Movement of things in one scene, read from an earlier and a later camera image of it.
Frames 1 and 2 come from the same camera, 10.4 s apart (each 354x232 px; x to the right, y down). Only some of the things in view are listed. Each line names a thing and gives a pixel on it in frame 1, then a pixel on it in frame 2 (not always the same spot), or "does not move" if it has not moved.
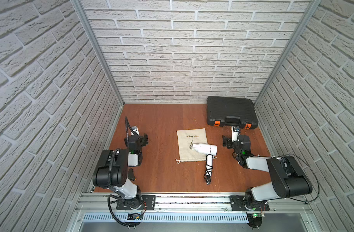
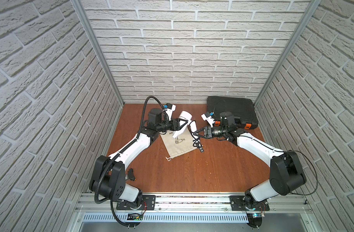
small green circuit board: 136,217 does not move
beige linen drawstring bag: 186,137 to 182,144
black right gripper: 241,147 to 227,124
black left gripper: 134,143 to 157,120
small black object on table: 131,175 does not move
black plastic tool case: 231,111 does not move
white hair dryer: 210,151 to 187,115
